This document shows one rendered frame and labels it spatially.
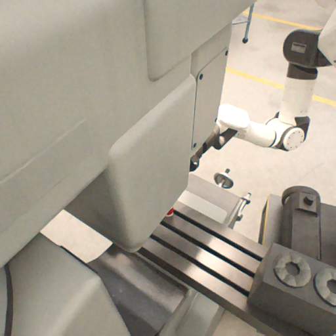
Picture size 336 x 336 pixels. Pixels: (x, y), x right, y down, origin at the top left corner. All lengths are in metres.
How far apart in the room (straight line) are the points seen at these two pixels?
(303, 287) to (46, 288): 0.64
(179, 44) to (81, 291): 0.27
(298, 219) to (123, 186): 1.28
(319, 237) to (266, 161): 1.18
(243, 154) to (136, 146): 2.28
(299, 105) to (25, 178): 0.88
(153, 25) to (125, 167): 0.15
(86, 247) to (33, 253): 1.74
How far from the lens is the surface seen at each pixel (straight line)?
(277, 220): 1.74
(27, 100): 0.21
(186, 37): 0.34
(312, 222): 1.56
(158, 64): 0.31
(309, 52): 0.94
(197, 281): 0.96
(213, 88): 0.54
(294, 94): 0.99
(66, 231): 2.17
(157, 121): 0.34
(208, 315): 1.66
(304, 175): 2.59
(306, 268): 0.83
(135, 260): 1.06
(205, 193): 1.37
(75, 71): 0.23
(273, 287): 0.80
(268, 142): 0.98
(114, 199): 0.36
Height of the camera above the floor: 1.80
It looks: 49 degrees down
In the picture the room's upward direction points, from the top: straight up
